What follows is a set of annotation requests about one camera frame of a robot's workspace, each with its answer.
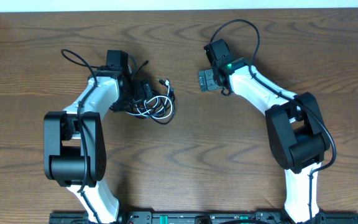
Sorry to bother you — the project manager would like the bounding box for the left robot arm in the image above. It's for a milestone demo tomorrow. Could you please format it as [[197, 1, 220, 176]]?
[[44, 50, 140, 224]]

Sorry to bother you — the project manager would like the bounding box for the white usb cable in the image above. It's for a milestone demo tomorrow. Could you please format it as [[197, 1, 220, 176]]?
[[126, 78, 174, 119]]

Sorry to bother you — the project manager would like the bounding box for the black usb cable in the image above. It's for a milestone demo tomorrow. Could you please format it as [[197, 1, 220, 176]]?
[[110, 59, 177, 126]]

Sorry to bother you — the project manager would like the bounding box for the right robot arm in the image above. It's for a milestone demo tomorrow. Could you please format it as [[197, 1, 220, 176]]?
[[198, 39, 332, 223]]

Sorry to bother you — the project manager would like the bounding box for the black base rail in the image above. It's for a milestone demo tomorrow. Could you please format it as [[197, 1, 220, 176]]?
[[48, 210, 358, 224]]

